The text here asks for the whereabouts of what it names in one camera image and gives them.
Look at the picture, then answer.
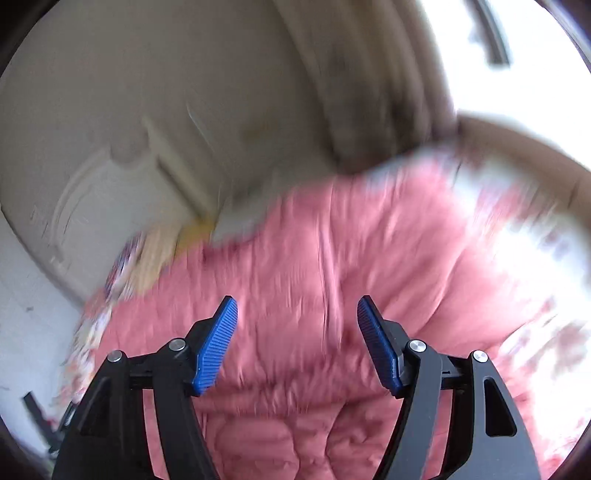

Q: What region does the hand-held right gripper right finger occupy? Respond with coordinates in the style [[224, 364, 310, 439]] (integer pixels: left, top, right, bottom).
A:
[[357, 296, 542, 480]]

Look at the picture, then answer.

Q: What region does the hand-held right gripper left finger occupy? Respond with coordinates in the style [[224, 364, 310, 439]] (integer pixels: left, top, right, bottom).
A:
[[52, 296, 239, 480]]

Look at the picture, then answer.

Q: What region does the pink quilt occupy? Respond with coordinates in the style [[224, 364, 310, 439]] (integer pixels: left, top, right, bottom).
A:
[[83, 161, 571, 480]]

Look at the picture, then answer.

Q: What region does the beige pillow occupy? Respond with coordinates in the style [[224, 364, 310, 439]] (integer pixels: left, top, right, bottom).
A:
[[131, 226, 182, 291]]

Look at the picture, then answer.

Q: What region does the purple patterned pillow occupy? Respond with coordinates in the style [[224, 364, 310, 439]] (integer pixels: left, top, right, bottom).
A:
[[104, 233, 151, 301]]

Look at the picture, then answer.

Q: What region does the floral bed sheet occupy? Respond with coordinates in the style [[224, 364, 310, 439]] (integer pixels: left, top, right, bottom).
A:
[[58, 148, 591, 467]]

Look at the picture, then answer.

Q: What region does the white headboard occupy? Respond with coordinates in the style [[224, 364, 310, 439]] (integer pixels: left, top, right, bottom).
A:
[[48, 115, 220, 298]]

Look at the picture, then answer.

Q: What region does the beige curtain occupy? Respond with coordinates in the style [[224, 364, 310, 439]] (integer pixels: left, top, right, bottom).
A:
[[281, 0, 460, 174]]

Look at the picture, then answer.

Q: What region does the window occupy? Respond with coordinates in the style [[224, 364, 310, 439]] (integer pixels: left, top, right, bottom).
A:
[[416, 0, 591, 127]]

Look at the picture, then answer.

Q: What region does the dark frame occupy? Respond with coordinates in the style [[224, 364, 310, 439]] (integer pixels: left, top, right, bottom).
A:
[[22, 391, 77, 455]]

